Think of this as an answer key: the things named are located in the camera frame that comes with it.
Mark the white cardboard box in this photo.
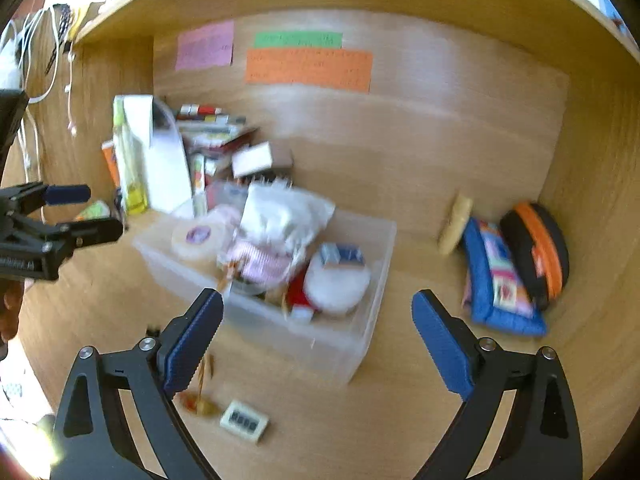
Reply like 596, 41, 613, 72
231, 141, 275, 178

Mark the amber pendant with cord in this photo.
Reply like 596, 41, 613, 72
180, 352, 221, 418

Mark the fruit printed booklet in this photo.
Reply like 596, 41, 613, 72
190, 155, 208, 216

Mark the white plastic bag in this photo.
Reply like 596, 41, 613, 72
240, 182, 336, 261

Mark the person's left hand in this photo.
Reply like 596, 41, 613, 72
0, 282, 26, 346

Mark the cream round tin purple label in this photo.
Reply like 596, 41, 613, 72
171, 212, 236, 261

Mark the orange paper note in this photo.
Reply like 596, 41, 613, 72
245, 49, 374, 94

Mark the green paper note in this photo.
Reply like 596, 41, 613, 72
253, 31, 344, 50

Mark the clear plastic storage bin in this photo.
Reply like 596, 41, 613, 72
132, 195, 398, 387

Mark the wooden desktop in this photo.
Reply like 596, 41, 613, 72
17, 150, 596, 480

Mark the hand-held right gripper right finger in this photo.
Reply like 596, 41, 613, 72
411, 289, 583, 480

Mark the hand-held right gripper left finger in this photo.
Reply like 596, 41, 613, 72
50, 287, 225, 480

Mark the orange and white tube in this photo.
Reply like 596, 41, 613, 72
101, 140, 122, 188

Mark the yellow lotion bottle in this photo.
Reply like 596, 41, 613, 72
438, 194, 474, 255

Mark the stack of booklets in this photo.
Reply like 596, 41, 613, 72
175, 104, 260, 161

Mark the black orange zip case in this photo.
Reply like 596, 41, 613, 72
500, 202, 571, 311

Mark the blue fabric pouch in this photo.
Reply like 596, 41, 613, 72
461, 217, 548, 337

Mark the small white digital timer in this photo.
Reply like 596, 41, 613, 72
220, 400, 270, 443

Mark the yellow green packet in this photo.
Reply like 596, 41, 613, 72
112, 96, 150, 215

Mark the red card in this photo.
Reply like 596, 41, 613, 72
286, 270, 321, 311

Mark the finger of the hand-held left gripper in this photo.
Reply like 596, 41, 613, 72
0, 182, 92, 213
42, 217, 124, 261

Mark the white cable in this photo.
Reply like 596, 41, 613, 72
20, 7, 61, 103
64, 42, 79, 137

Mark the pink striped packet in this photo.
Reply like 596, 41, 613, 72
222, 240, 296, 283

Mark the small blue white box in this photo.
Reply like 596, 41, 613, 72
319, 242, 366, 267

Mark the pink paper note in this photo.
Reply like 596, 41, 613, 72
175, 21, 235, 72

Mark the white round fluffy puff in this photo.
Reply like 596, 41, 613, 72
302, 250, 372, 317

